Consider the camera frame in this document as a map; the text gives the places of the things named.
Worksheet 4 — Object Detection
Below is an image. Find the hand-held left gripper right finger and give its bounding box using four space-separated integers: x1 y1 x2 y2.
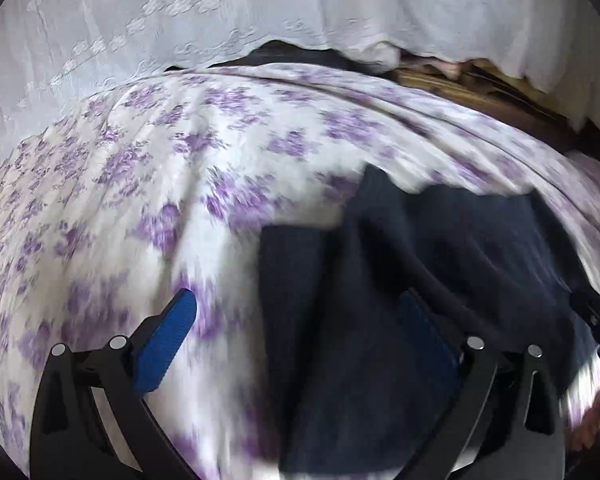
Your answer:
399 290 566 480

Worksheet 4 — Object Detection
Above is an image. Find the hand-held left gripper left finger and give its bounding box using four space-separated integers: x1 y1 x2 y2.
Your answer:
29 288 198 480

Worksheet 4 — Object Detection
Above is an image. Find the navy knit cardigan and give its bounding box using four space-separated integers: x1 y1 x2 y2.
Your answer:
257 164 600 476

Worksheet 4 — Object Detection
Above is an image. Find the purple floral bed sheet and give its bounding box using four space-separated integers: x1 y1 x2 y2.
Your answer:
0 62 600 480

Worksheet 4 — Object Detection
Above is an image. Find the brown woven mat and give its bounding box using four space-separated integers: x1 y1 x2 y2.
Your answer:
392 57 600 161

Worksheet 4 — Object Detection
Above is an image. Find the pink folded cloth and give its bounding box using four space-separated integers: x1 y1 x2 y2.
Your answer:
405 55 462 79

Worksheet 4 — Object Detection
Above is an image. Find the dark cloth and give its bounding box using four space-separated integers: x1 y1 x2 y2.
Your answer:
162 40 398 73

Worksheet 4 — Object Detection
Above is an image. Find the white lace cloth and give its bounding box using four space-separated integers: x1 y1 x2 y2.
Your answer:
0 0 591 146

